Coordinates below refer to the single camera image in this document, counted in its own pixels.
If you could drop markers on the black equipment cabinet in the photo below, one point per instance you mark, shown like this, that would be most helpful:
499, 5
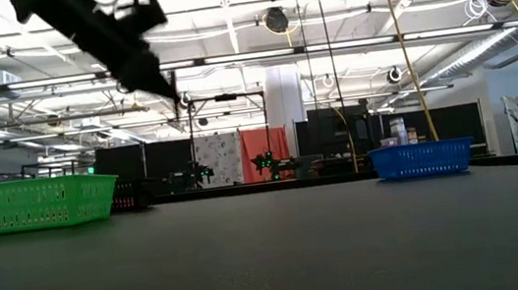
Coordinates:
336, 130

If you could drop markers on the black metal rig frame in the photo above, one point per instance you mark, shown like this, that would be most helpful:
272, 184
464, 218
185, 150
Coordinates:
225, 97

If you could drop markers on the black table mat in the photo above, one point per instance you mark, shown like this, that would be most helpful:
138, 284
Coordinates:
254, 264

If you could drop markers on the green plastic basket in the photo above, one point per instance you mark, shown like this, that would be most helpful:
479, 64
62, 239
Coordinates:
34, 207

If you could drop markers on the white square column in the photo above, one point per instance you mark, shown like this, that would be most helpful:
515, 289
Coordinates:
285, 102

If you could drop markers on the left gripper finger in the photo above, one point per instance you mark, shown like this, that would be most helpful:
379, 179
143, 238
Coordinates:
141, 72

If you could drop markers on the black partition panel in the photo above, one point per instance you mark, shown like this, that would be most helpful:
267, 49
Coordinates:
454, 123
166, 156

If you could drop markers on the black plastic basket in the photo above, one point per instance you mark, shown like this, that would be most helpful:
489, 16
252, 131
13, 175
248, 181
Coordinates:
131, 195

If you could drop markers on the blue plastic basket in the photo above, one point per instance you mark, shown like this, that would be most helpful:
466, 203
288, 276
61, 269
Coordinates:
421, 159

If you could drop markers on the orange cloth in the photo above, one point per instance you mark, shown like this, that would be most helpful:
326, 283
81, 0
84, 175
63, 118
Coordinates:
259, 142

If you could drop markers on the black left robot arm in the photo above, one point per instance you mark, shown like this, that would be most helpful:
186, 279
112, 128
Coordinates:
31, 2

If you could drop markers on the grey patterned cloth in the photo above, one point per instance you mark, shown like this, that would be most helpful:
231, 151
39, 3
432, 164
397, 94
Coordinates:
221, 157

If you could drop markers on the black background robot arm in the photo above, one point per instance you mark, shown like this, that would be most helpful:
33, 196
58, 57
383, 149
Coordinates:
191, 175
273, 162

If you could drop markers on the white container stack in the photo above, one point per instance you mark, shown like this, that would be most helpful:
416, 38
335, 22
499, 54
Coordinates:
398, 130

